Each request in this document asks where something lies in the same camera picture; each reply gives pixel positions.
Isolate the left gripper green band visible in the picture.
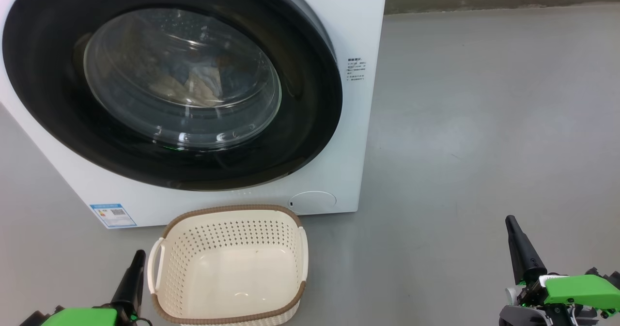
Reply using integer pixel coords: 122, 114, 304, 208
19, 249, 152, 326

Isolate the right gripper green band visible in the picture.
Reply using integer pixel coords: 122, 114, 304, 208
498, 215, 620, 326

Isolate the blue and cream cartoon garment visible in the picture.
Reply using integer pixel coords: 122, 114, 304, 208
148, 64, 226, 108

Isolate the black round glass washer door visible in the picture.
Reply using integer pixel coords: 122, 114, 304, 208
2, 0, 344, 192

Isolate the cream perforated laundry basket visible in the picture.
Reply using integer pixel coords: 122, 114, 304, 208
147, 204, 310, 326

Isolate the white front-load washing machine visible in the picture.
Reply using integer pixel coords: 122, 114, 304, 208
0, 0, 388, 230

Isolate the blue energy label sticker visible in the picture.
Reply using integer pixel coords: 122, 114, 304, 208
89, 202, 138, 228

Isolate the round white filter cover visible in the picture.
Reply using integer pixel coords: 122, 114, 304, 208
288, 190, 338, 216

